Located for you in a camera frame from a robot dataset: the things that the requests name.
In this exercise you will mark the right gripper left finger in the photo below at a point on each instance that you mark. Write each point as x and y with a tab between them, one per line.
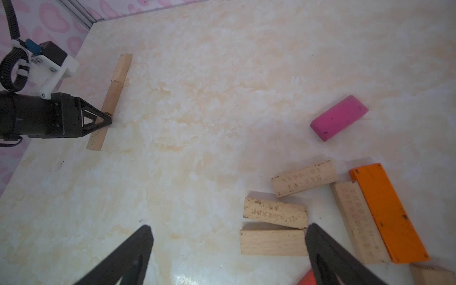
127	264

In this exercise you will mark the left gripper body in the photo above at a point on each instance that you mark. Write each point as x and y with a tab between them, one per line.
35	117

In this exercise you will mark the orange block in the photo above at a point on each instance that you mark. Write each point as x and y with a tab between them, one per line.
395	227

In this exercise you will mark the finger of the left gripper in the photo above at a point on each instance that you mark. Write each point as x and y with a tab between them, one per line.
90	119

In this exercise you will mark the natural wood block slanted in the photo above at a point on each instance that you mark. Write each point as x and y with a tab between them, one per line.
364	235

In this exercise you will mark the red block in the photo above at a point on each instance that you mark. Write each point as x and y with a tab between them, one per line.
308	279

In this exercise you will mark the magenta block far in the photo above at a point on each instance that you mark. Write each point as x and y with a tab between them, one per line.
338	117

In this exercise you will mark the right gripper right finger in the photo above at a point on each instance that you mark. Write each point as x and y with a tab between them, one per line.
332	264

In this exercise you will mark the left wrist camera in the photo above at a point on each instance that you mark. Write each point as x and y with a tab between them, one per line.
48	65

